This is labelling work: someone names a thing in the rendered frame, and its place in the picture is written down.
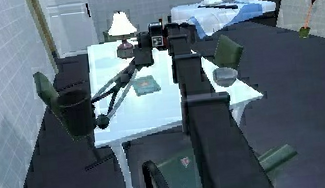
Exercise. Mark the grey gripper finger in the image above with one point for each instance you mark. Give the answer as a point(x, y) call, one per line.
point(103, 122)
point(113, 88)

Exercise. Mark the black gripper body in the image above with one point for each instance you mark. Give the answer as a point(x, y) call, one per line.
point(143, 52)

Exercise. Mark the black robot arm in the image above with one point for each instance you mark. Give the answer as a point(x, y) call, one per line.
point(222, 142)

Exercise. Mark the green chair with black backrest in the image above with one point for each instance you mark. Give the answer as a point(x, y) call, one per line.
point(176, 177)

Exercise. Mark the teal book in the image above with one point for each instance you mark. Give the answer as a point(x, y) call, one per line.
point(146, 85)

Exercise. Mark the white shade table lamp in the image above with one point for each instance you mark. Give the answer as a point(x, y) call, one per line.
point(121, 25)

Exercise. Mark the white table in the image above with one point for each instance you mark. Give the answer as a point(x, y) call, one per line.
point(152, 111)

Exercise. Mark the white room door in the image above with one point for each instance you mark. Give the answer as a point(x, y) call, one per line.
point(72, 22)

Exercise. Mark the white pillow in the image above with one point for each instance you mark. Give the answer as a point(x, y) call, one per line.
point(211, 1)

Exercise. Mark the grey bowl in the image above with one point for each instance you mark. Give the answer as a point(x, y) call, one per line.
point(225, 77)

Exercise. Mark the white and blue bed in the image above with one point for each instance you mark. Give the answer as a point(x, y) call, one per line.
point(222, 17)

